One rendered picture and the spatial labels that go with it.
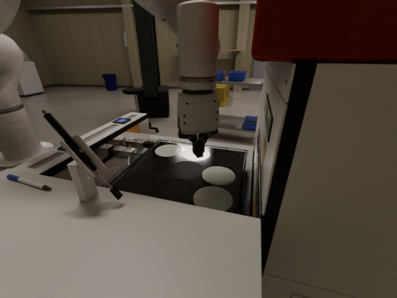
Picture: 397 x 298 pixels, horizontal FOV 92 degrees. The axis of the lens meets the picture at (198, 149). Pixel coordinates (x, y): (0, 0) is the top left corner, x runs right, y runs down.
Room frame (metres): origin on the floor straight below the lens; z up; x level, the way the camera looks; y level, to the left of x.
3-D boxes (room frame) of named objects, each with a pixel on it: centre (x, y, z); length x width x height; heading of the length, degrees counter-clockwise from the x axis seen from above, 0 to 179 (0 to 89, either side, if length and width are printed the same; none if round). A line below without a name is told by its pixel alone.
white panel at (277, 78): (0.63, -0.23, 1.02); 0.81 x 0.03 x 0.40; 164
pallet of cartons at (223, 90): (5.41, -0.40, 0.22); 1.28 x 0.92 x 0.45; 170
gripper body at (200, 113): (0.46, 0.00, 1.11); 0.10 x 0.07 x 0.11; 109
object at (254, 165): (0.47, -0.17, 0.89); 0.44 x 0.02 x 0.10; 164
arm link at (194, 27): (0.46, 0.00, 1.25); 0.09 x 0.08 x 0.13; 167
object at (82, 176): (0.30, 0.21, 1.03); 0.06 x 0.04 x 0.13; 74
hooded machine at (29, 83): (6.25, 5.46, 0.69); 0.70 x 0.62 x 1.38; 173
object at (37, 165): (0.67, 0.37, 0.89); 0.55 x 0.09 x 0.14; 164
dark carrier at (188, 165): (0.51, 0.04, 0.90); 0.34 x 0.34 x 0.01; 74
